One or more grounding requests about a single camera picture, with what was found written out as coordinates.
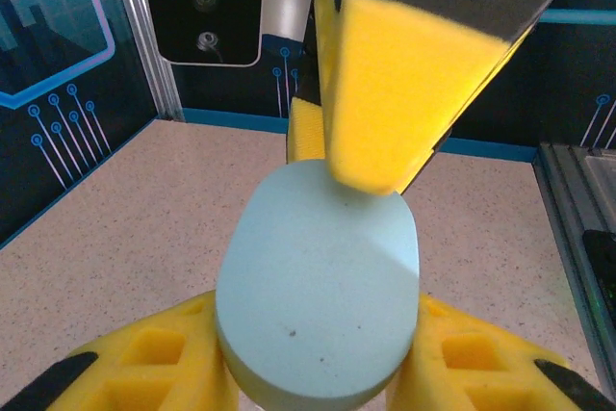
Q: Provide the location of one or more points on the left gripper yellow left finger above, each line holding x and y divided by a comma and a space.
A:
144, 372

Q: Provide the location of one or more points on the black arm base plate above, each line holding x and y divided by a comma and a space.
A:
601, 266

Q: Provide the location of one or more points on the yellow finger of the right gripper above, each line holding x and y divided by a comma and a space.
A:
305, 132
394, 84

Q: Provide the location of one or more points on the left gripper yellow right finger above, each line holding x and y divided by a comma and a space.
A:
481, 372

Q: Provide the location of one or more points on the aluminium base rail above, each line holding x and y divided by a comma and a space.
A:
563, 199

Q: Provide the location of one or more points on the light blue earbud charging case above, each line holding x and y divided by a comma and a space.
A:
313, 286

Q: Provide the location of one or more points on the aluminium frame post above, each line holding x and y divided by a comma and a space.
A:
163, 93

